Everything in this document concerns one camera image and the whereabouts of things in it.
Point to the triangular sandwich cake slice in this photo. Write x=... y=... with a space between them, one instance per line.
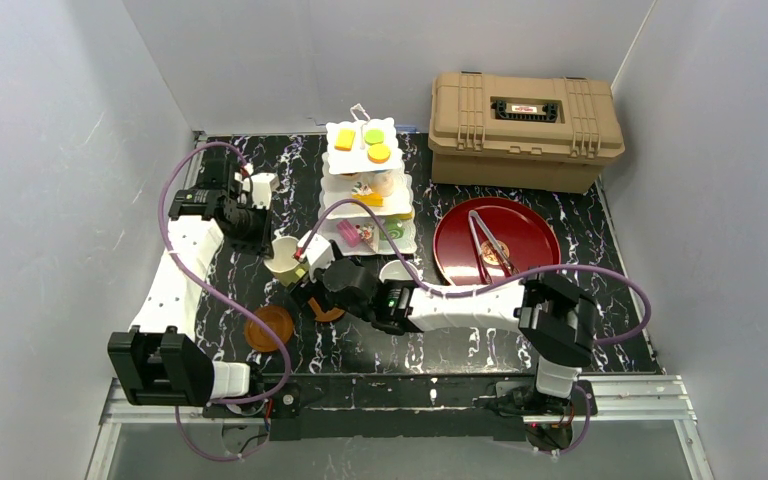
x=368 y=232

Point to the orange rectangular biscuit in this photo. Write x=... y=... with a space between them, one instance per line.
x=345 y=139

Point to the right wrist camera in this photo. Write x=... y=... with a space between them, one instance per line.
x=314 y=251

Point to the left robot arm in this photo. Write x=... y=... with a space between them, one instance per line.
x=157 y=360

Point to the yellow-green cup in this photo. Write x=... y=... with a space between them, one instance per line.
x=283 y=265

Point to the brown wooden coaster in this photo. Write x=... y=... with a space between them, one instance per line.
x=325 y=316
x=277 y=322

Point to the green round cookie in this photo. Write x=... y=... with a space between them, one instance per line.
x=374 y=136

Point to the beige round macaron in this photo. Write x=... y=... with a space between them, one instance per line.
x=384 y=183

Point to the green swirl roll cake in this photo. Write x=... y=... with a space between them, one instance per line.
x=392 y=229

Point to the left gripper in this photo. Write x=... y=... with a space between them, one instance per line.
x=256 y=225

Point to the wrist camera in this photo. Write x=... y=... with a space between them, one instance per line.
x=258 y=189
x=314 y=251

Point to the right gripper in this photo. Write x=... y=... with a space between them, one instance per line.
x=307 y=290

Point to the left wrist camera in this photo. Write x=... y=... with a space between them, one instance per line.
x=258 y=189

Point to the silver metal tongs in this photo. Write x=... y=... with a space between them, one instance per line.
x=480 y=232

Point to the orange round cookie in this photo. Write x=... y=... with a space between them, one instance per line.
x=378 y=153

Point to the white three-tier cake stand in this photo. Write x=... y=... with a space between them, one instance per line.
x=398 y=206

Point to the white mug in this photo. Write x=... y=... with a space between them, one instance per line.
x=399 y=271

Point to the brown round cookie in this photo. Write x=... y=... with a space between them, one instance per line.
x=494 y=254

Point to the tan plastic toolbox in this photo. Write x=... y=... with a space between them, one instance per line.
x=550 y=134

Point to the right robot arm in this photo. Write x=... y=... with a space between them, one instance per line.
x=554 y=315

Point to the yellow triangular cake slice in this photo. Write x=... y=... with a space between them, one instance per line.
x=369 y=199

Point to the pink cake block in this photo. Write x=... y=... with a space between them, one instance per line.
x=348 y=233

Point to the red round tray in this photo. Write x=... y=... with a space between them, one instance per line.
x=531 y=241

